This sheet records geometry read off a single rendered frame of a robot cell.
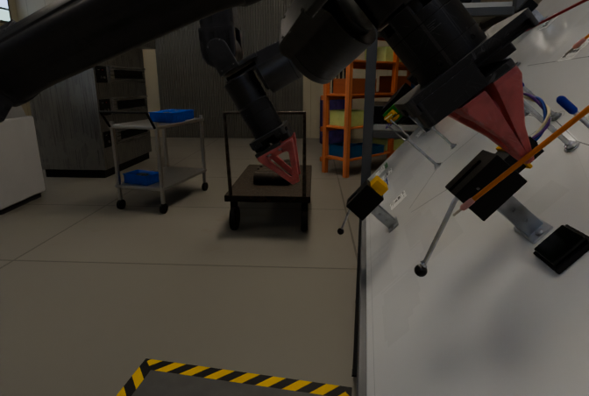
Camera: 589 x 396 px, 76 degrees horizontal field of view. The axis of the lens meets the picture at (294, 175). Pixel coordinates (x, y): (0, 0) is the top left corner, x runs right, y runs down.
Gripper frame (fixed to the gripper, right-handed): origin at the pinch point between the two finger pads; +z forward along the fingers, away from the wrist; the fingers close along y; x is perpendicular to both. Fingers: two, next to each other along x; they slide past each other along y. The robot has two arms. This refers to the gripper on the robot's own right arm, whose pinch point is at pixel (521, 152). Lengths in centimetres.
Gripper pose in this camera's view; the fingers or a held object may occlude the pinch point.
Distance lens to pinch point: 35.0
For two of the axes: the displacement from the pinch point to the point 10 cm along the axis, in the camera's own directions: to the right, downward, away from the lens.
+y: -7.7, 6.1, 2.1
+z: 6.3, 7.7, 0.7
